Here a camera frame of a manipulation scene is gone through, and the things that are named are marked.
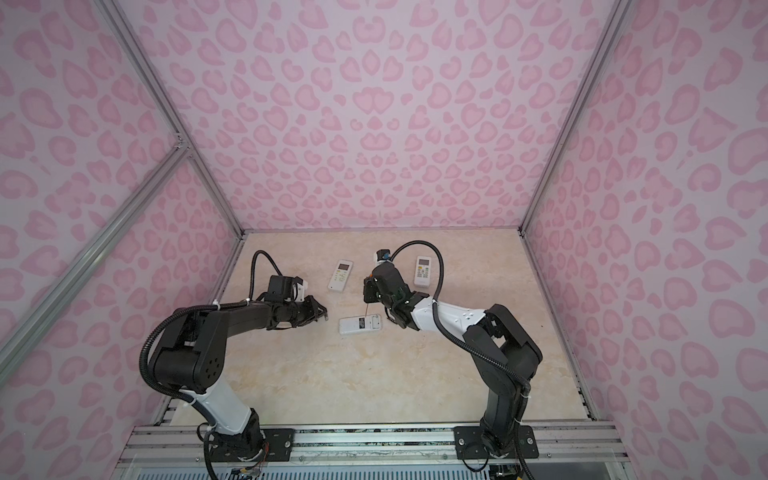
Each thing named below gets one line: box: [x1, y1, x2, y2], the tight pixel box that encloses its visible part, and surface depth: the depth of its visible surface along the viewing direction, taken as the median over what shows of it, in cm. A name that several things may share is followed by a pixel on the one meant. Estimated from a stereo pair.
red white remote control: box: [339, 314, 381, 334], surface depth 95 cm
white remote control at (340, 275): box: [328, 259, 354, 292], surface depth 107 cm
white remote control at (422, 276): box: [414, 256, 432, 287], surface depth 109 cm
